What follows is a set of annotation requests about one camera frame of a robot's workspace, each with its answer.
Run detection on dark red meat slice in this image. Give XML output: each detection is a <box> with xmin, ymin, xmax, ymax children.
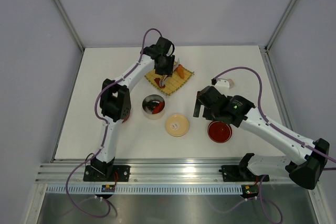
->
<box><xmin>154</xmin><ymin>78</ymin><xmax>165</xmax><ymax>89</ymax></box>

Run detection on metal serving tongs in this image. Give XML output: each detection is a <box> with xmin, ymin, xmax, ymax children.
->
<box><xmin>158</xmin><ymin>58</ymin><xmax>180</xmax><ymax>89</ymax></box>

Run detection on red sausage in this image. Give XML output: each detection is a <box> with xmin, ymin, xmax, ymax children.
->
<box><xmin>152</xmin><ymin>102</ymin><xmax>165</xmax><ymax>114</ymax></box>

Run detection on black sea cucumber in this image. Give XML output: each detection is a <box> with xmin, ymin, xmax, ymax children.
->
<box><xmin>142</xmin><ymin>100</ymin><xmax>159</xmax><ymax>114</ymax></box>

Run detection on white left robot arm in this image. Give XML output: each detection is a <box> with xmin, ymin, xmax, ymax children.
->
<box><xmin>83</xmin><ymin>37</ymin><xmax>175</xmax><ymax>182</ymax></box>

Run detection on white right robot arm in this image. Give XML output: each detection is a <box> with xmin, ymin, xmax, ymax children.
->
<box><xmin>193</xmin><ymin>86</ymin><xmax>330</xmax><ymax>190</ymax></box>

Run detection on beige steel lunch container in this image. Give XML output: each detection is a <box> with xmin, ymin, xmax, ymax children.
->
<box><xmin>142</xmin><ymin>94</ymin><xmax>165</xmax><ymax>120</ymax></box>

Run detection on red-based steel lunch container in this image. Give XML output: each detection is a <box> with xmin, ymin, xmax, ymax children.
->
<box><xmin>122</xmin><ymin>110</ymin><xmax>131</xmax><ymax>123</ymax></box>

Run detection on orange fried chicken piece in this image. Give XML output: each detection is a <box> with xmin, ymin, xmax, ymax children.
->
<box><xmin>175</xmin><ymin>64</ymin><xmax>185</xmax><ymax>79</ymax></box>

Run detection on woven bamboo tray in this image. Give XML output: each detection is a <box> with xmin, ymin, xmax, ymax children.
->
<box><xmin>144</xmin><ymin>68</ymin><xmax>194</xmax><ymax>96</ymax></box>

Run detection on red round lid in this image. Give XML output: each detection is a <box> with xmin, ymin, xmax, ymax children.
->
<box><xmin>207</xmin><ymin>121</ymin><xmax>233</xmax><ymax>144</ymax></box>

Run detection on cream round lid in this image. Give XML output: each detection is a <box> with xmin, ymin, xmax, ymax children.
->
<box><xmin>165</xmin><ymin>114</ymin><xmax>190</xmax><ymax>137</ymax></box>

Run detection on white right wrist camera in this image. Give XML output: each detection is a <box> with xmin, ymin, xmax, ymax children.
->
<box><xmin>211</xmin><ymin>78</ymin><xmax>232</xmax><ymax>89</ymax></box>

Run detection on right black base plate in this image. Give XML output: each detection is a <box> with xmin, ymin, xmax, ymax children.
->
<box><xmin>218</xmin><ymin>165</ymin><xmax>262</xmax><ymax>182</ymax></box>

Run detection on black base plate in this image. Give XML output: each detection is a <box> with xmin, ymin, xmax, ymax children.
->
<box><xmin>218</xmin><ymin>165</ymin><xmax>262</xmax><ymax>182</ymax></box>
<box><xmin>83</xmin><ymin>165</ymin><xmax>131</xmax><ymax>182</ymax></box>

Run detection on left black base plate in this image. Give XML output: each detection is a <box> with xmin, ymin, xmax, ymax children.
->
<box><xmin>83</xmin><ymin>165</ymin><xmax>131</xmax><ymax>182</ymax></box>

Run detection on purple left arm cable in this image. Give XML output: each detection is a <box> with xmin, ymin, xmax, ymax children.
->
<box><xmin>65</xmin><ymin>27</ymin><xmax>163</xmax><ymax>219</ymax></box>

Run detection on white slotted cable duct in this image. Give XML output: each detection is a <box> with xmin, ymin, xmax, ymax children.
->
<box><xmin>46</xmin><ymin>184</ymin><xmax>243</xmax><ymax>195</ymax></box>

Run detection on left aluminium frame post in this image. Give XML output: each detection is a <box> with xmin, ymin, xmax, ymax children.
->
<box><xmin>51</xmin><ymin>0</ymin><xmax>85</xmax><ymax>54</ymax></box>

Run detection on aluminium frame post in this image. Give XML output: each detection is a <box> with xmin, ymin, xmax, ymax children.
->
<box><xmin>51</xmin><ymin>0</ymin><xmax>85</xmax><ymax>54</ymax></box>
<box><xmin>264</xmin><ymin>0</ymin><xmax>299</xmax><ymax>53</ymax></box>

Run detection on aluminium mounting rail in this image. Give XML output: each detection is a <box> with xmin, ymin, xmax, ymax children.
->
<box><xmin>35</xmin><ymin>157</ymin><xmax>297</xmax><ymax>185</ymax></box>

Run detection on right aluminium frame post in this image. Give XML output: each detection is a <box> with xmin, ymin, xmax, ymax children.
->
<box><xmin>264</xmin><ymin>0</ymin><xmax>299</xmax><ymax>53</ymax></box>

